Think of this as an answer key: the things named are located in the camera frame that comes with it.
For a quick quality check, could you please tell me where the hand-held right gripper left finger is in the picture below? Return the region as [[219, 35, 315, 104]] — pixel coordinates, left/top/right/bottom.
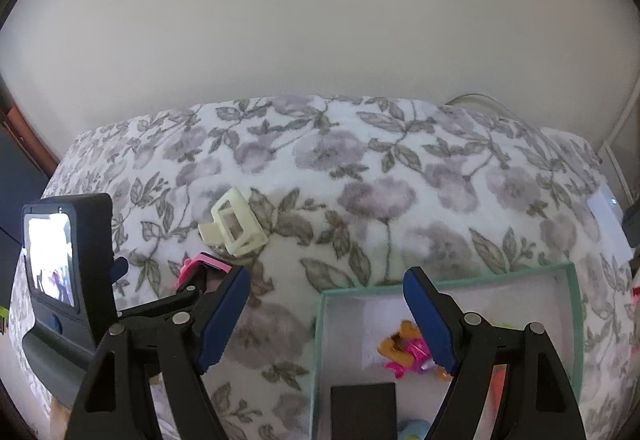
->
[[67, 264, 251, 440]]

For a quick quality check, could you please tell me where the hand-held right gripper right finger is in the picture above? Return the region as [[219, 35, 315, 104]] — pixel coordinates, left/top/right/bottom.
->
[[404, 266, 587, 440]]

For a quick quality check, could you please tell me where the pink smartwatch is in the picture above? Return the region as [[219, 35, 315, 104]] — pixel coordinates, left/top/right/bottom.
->
[[179, 252, 232, 288]]

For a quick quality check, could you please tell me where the pink toy figure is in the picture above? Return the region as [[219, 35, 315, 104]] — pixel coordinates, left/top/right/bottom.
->
[[377, 320, 451, 381]]

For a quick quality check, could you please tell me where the white box with teal rim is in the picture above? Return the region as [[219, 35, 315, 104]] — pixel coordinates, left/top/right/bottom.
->
[[311, 262, 586, 440]]

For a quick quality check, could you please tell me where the black power adapter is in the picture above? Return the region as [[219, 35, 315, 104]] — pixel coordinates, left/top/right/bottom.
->
[[330, 383, 398, 440]]

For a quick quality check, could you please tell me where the cream hair claw clip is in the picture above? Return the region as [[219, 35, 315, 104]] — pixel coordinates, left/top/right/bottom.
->
[[198, 188, 266, 257]]

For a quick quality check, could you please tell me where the floral grey white blanket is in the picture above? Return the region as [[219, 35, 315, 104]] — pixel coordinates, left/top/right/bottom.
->
[[10, 94, 638, 440]]

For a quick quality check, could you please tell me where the white rectangular device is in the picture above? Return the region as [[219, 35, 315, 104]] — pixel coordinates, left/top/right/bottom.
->
[[589, 192, 633, 265]]

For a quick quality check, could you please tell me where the brown wooden post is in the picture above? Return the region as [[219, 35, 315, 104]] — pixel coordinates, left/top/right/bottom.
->
[[0, 84, 61, 175]]

